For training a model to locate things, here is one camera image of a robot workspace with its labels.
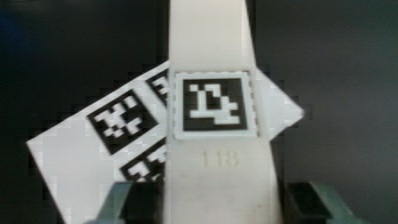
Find fiducial marker sheet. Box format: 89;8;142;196
27;64;304;224

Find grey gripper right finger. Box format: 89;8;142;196
286;182;363;224

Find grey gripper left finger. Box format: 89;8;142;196
85;182;132;224

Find white desk leg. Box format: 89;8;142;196
164;0;283;224

